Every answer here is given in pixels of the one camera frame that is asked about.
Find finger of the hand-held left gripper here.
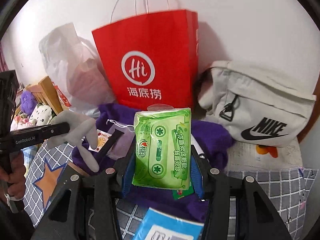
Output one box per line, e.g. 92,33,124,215
37,121,71,143
96,129,125,158

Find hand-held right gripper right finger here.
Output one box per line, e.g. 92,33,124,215
190,145,293,240

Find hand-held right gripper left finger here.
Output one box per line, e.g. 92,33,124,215
30,152,137,240

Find fruit print packet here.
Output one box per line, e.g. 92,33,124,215
87,129,113,153

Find grey plush toy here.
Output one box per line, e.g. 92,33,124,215
46,110,103,178

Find dark green packet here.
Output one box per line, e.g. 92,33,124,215
172,177,194,201

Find light green tissue pack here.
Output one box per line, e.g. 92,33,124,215
131,104,192,190

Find person's left forearm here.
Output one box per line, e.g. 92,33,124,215
0,197,35,240

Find person's left hand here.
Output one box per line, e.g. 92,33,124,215
0,150,27,198

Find clear plastic pouch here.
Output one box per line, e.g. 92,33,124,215
106,119,137,159

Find white spotted pillow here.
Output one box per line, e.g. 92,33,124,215
29,104,53,127

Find purple towel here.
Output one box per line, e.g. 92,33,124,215
72,102,234,224

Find purple plush toy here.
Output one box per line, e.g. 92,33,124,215
20,91,38,113

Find white printed pillow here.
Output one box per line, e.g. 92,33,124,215
224,134,304,174

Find blue tissue box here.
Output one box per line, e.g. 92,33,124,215
136,206,204,240

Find white plastic shopping bag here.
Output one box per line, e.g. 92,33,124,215
39,22,117,118

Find grey checked blanket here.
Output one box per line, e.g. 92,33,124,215
25,142,318,240

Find red paper bag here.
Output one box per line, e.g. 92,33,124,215
91,0,200,112

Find white canvas bag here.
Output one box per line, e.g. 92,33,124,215
197,60,317,148

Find light wooden frame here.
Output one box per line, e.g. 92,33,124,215
26,76,63,115

